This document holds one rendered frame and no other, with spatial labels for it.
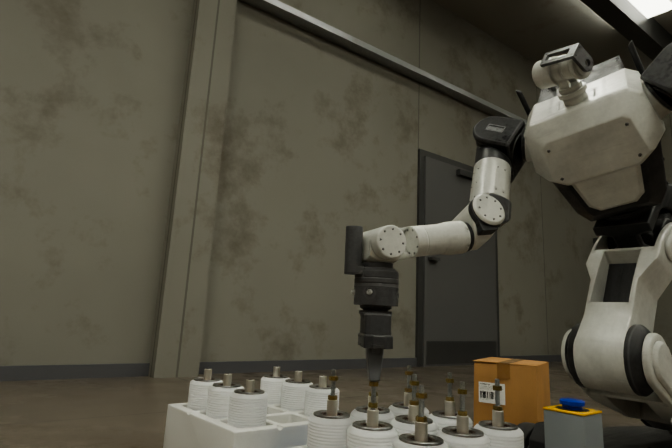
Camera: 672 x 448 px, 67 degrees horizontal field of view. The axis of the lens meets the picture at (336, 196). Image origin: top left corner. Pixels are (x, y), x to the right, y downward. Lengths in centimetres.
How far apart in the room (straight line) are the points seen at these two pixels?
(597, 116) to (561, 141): 9
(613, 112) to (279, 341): 333
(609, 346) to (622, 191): 35
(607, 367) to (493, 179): 46
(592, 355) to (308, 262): 327
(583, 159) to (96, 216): 298
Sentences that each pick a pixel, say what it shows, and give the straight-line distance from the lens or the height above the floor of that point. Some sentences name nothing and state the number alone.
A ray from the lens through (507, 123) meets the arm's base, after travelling 135.
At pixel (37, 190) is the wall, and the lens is 356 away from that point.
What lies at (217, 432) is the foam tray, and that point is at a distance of 137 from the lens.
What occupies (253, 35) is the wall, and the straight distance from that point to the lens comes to 449.
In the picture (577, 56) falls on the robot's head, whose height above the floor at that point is 101.
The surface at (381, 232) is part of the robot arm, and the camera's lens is 98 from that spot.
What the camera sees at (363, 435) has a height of 24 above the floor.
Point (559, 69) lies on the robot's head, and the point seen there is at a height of 100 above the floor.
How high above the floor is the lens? 45
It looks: 13 degrees up
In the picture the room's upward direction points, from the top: 3 degrees clockwise
